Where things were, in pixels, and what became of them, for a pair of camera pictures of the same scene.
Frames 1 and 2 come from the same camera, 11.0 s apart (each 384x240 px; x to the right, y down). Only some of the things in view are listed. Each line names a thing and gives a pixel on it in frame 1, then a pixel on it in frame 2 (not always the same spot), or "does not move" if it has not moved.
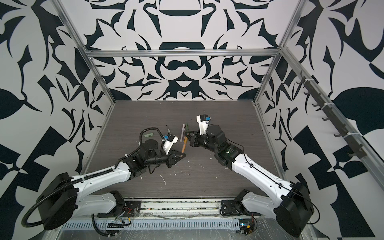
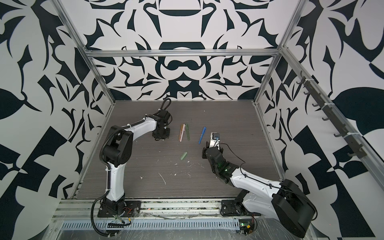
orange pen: x=185 y=139 to x=181 y=130
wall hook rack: x=334 y=116 does not move
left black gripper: x=171 y=158 to x=166 y=137
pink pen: x=183 y=129 does not move
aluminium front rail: x=177 y=208 does not move
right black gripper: x=195 y=140 to x=206 y=150
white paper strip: x=162 y=178 does not move
